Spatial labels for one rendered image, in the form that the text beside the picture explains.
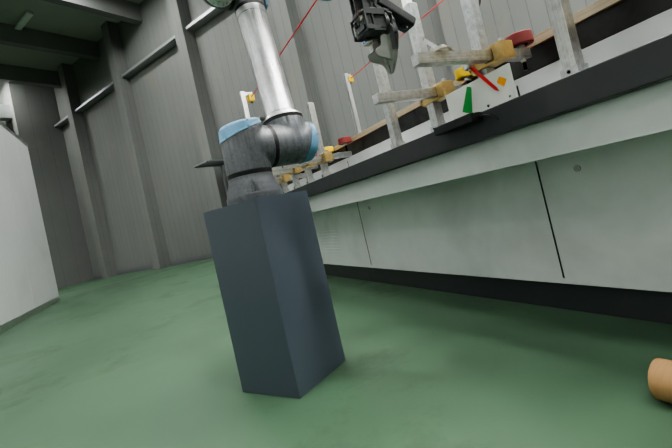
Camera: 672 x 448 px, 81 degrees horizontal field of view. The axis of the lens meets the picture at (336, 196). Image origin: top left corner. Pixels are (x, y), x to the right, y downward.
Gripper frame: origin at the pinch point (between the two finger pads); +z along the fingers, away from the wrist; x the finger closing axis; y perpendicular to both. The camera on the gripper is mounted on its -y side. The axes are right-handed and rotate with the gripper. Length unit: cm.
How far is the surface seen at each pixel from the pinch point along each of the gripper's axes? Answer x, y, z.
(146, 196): -1007, 43, -100
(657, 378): 32, -19, 77
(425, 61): 1.4, -9.5, -0.7
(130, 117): -1008, 40, -303
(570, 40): 22.6, -35.1, 4.6
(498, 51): 3.6, -34.3, -1.6
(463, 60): 1.4, -22.7, -0.4
